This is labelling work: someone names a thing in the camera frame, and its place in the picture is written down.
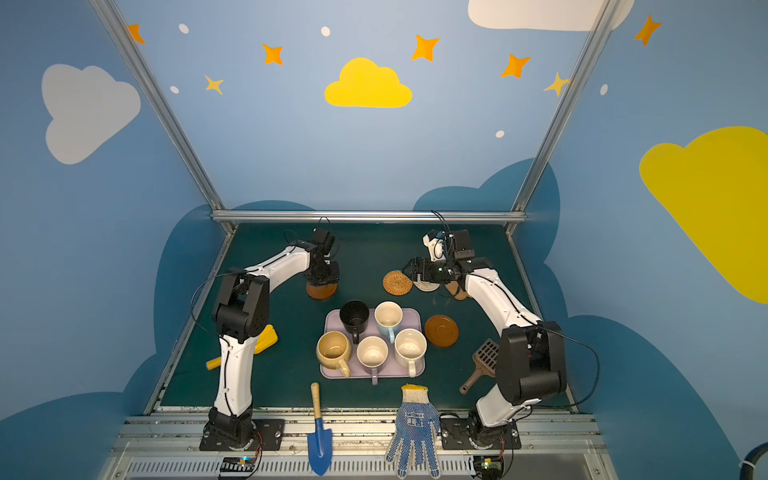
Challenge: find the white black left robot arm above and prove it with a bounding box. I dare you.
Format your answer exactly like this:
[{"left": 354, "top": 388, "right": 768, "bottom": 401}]
[{"left": 200, "top": 228, "right": 339, "bottom": 451}]

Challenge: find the left aluminium frame post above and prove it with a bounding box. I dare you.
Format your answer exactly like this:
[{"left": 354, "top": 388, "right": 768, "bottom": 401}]
[{"left": 90, "top": 0, "right": 226, "bottom": 213}]

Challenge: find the right aluminium frame post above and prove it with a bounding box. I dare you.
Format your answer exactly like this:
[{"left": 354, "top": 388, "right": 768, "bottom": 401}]
[{"left": 505, "top": 0, "right": 622, "bottom": 240}]

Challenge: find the blue garden trowel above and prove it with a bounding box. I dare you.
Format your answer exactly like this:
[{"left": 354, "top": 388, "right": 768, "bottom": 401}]
[{"left": 307, "top": 382, "right": 333, "bottom": 476}]

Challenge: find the aluminium frame post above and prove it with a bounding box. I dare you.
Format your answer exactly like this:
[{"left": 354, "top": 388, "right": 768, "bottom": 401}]
[
  {"left": 90, "top": 0, "right": 226, "bottom": 213},
  {"left": 505, "top": 0, "right": 622, "bottom": 240}
]

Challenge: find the blue dotted work glove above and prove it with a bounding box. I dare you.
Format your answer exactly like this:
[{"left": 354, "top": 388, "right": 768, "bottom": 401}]
[{"left": 386, "top": 384, "right": 441, "bottom": 479}]

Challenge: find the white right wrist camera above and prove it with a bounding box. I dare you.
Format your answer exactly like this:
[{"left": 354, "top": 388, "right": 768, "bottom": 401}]
[{"left": 423, "top": 230, "right": 446, "bottom": 262}]

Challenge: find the black mug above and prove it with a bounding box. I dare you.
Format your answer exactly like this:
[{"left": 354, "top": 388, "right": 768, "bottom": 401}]
[{"left": 339, "top": 300, "right": 370, "bottom": 344}]

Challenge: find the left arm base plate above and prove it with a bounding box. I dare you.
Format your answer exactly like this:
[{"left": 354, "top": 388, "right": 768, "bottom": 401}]
[{"left": 199, "top": 417, "right": 285, "bottom": 452}]

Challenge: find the yellow plastic scoop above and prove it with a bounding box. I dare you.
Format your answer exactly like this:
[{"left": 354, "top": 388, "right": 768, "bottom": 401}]
[{"left": 206, "top": 324, "right": 278, "bottom": 371}]

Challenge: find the round woven rattan coaster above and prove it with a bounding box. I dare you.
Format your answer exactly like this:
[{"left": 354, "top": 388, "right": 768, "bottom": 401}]
[{"left": 382, "top": 270, "right": 413, "bottom": 296}]

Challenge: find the flower-shaped cork coaster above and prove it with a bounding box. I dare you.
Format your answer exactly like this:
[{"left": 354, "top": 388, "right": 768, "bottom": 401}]
[{"left": 445, "top": 281, "right": 469, "bottom": 301}]

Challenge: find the lilac mug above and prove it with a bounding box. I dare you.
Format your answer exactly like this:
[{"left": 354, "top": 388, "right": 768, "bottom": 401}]
[{"left": 356, "top": 335, "right": 389, "bottom": 386}]

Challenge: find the white multicolour rope coaster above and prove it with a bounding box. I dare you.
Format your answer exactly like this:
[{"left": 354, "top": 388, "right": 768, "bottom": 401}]
[{"left": 413, "top": 281, "right": 440, "bottom": 292}]

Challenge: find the aluminium rear frame rail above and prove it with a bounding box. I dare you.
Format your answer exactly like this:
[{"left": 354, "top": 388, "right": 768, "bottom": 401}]
[{"left": 211, "top": 210, "right": 526, "bottom": 224}]

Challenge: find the white mug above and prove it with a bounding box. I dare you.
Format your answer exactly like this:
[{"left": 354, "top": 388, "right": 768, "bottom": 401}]
[{"left": 394, "top": 328, "right": 427, "bottom": 378}]

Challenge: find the light blue mug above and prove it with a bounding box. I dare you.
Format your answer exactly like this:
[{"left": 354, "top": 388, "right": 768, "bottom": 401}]
[{"left": 374, "top": 301, "right": 403, "bottom": 344}]

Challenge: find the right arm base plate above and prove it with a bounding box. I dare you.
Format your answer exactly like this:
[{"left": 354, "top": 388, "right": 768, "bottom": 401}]
[{"left": 440, "top": 416, "right": 522, "bottom": 450}]

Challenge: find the yellow mug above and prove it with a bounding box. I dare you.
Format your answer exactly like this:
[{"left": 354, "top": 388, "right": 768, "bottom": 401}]
[{"left": 316, "top": 331, "right": 352, "bottom": 378}]

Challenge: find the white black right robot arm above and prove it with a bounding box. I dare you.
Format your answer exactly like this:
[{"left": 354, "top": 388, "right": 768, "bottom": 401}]
[{"left": 402, "top": 257, "right": 567, "bottom": 447}]

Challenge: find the lilac plastic tray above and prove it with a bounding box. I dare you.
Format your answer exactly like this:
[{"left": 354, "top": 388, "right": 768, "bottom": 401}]
[{"left": 319, "top": 307, "right": 427, "bottom": 380}]

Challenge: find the brown slotted scoop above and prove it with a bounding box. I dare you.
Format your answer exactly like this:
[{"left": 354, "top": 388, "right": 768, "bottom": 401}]
[{"left": 459, "top": 339, "right": 499, "bottom": 395}]

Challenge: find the brown wooden coaster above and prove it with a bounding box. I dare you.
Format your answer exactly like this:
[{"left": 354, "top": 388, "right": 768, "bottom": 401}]
[
  {"left": 306, "top": 283, "right": 338, "bottom": 301},
  {"left": 424, "top": 315, "right": 459, "bottom": 348}
]

